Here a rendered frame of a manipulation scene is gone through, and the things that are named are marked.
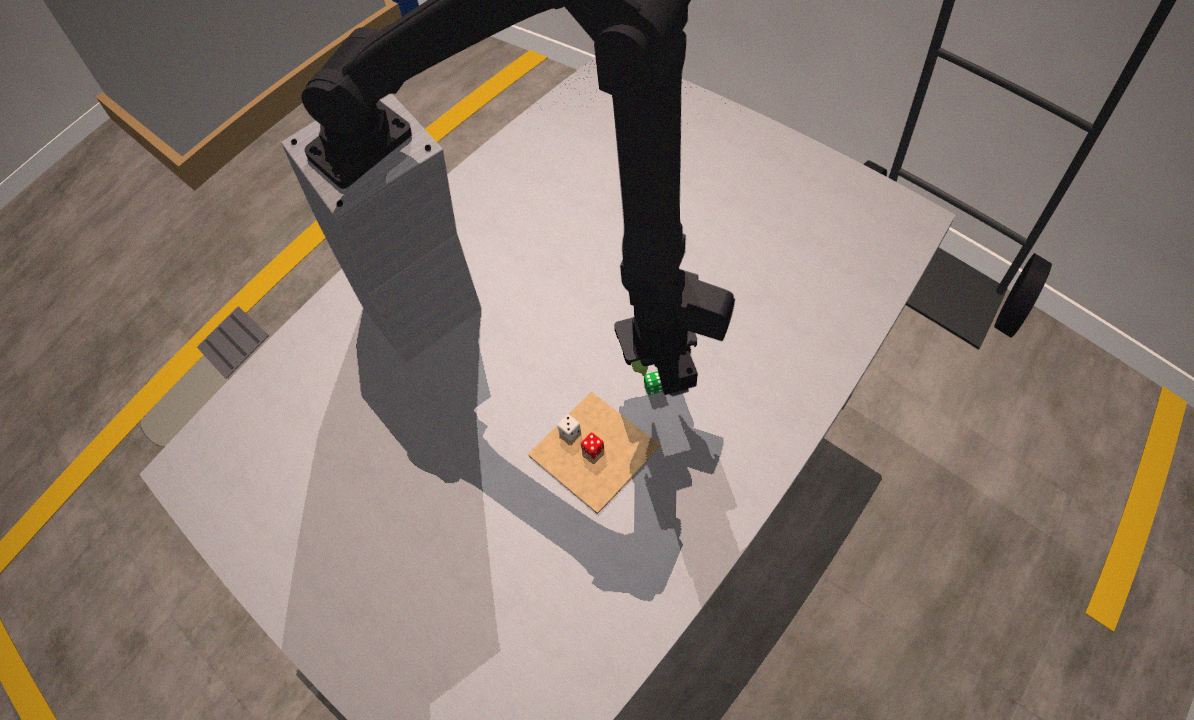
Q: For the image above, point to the tan mat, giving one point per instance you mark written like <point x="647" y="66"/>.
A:
<point x="596" y="481"/>

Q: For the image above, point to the green die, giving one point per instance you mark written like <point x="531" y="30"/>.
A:
<point x="652" y="383"/>

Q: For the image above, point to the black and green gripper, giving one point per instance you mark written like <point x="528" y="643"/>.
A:
<point x="624" y="333"/>

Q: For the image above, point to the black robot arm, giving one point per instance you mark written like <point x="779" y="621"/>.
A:
<point x="631" y="35"/>

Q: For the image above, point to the red die with white pips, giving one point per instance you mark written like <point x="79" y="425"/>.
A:
<point x="592" y="445"/>

